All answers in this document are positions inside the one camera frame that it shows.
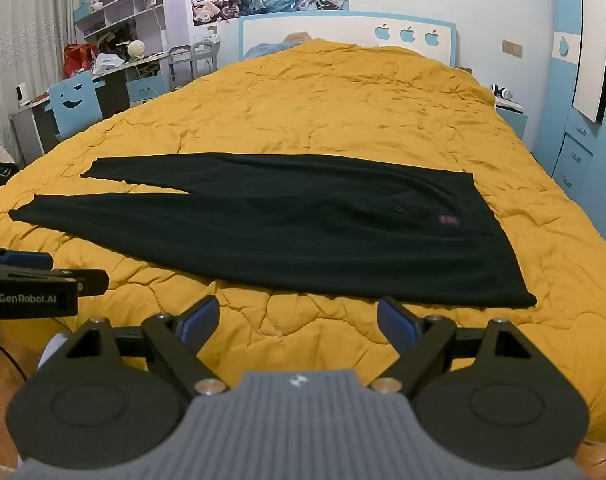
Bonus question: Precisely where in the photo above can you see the white and blue bed headboard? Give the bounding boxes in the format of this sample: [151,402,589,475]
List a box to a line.
[239,10,458,68]

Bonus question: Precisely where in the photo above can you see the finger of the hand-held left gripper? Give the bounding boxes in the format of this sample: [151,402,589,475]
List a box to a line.
[0,262,110,297]
[0,245,54,271]

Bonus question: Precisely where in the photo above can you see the blue wardrobe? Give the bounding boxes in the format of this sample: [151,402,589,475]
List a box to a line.
[532,0,606,228]

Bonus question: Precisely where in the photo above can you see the red bag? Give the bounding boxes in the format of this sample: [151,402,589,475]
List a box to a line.
[63,43,100,79]

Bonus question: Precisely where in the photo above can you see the white panel with black frame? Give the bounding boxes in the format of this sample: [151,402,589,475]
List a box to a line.
[572,0,606,125]

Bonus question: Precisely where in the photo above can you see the blue pillow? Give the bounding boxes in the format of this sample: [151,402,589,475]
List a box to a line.
[245,42,301,60]

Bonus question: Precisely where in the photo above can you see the blue smiley face chair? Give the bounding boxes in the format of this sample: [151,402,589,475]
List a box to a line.
[48,71,105,142]

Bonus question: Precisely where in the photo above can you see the white and blue bookshelf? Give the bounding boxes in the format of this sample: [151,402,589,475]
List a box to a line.
[72,0,166,56]

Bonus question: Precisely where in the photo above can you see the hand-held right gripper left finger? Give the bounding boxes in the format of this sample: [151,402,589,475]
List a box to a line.
[66,295,229,397]

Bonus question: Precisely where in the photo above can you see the white plastic bag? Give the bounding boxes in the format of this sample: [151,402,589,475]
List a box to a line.
[94,52,125,74]

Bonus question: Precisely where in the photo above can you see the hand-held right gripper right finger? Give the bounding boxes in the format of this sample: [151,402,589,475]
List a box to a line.
[370,296,534,397]

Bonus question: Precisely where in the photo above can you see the yellow quilt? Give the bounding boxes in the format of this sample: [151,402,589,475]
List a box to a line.
[0,40,606,446]

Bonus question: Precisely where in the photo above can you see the white patterned curtain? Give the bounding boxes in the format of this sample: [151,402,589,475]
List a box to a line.
[0,0,75,162]

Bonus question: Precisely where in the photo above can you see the white desk with blue drawer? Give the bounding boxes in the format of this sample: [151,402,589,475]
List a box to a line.
[10,52,174,157]

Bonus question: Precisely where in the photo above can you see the blue nightstand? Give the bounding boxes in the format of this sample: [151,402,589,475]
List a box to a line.
[493,102,528,142]

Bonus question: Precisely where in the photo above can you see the black pants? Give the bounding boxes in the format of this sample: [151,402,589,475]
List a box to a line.
[8,152,538,309]

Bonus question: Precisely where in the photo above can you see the black cable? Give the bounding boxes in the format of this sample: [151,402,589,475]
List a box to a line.
[0,337,30,382]

